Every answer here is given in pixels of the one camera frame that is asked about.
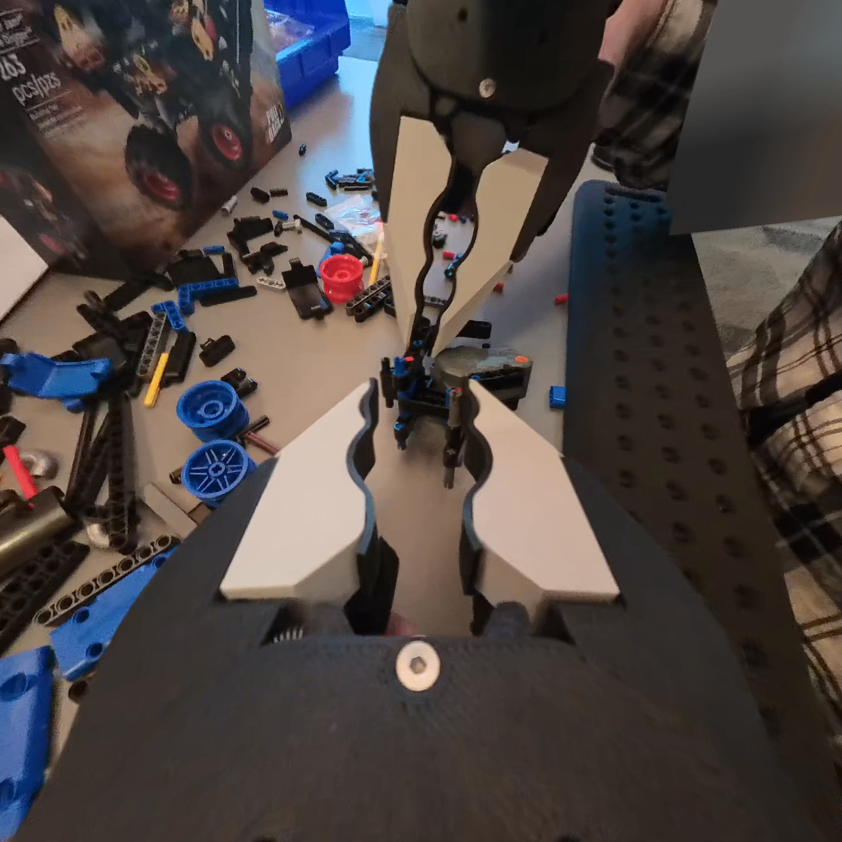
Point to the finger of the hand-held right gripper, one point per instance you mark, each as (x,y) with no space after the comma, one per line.
(411,197)
(506,210)

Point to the brown axle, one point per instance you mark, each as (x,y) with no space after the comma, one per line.
(263,442)

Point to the blue hinged fender panel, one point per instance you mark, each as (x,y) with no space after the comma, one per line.
(52,378)

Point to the blue mudguard piece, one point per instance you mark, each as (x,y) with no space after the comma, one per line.
(332,253)

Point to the person's right forearm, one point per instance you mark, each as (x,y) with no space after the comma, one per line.
(658,98)

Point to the red wheel rim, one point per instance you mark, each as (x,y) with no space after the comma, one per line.
(341,278)

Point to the blue flat holed panel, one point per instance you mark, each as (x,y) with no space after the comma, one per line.
(98,625)

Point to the black thin rod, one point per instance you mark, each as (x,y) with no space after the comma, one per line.
(322,230)

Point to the blue storage bin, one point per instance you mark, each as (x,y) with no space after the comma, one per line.
(309,52)

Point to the black curved panel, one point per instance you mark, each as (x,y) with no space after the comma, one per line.
(33,526)

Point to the blue angle beam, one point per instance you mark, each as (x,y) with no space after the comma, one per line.
(170,314)
(197,289)

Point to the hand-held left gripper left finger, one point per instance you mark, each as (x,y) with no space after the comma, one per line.
(296,526)

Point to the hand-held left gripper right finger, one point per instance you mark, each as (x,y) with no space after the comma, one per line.
(546,526)

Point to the blue wheel rim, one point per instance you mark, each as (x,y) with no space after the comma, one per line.
(214,411)
(217,470)

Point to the grey flat plate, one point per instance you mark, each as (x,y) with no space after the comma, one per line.
(171,503)

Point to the yellow long axle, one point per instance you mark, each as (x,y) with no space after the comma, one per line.
(376,260)

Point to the blue curved panel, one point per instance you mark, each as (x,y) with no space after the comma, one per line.
(23,723)

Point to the dark grey holed beam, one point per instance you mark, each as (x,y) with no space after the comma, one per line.
(152,345)

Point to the pile of small connector pins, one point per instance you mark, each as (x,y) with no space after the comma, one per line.
(348,179)

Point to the silver curved piece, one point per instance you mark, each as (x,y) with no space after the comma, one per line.
(43,462)

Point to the black grey motor assembly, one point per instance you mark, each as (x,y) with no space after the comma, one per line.
(473,368)

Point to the long black holed beam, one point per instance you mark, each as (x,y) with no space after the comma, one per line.
(39,579)

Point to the black angled connector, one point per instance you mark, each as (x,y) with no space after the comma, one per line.
(250,230)
(263,256)

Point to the person's plaid shirt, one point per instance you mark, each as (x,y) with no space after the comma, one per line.
(789,394)

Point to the black sloped panel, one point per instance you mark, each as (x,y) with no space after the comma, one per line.
(306,289)

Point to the black straight beam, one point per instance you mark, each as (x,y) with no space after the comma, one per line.
(375,308)
(365,295)

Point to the black thin beam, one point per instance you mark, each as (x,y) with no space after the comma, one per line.
(256,424)

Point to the black square flat panel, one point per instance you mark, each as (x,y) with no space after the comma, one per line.
(197,270)

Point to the grey desk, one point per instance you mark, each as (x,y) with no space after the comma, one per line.
(316,394)

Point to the grey long beam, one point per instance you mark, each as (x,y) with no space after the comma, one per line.
(105,579)

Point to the light grey angle connector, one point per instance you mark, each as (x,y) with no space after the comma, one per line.
(271,283)

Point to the black small connector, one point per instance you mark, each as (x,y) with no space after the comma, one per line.
(238,381)

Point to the blue small connector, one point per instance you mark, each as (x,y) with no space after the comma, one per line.
(558,397)

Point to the white rounded board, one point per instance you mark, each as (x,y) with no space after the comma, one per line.
(16,276)

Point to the grey white axle connector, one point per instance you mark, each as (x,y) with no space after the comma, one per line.
(289,225)

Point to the black cross connector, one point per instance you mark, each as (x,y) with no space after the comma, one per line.
(217,350)

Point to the clear plastic parts bag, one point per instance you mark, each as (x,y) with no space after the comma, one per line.
(355,217)

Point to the toy truck box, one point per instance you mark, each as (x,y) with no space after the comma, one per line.
(98,197)

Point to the heap of black beams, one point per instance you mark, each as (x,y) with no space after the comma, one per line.
(112,322)

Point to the red axle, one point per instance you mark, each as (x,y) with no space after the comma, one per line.
(20,470)

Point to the scattered red blue pins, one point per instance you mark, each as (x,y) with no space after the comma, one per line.
(448,255)

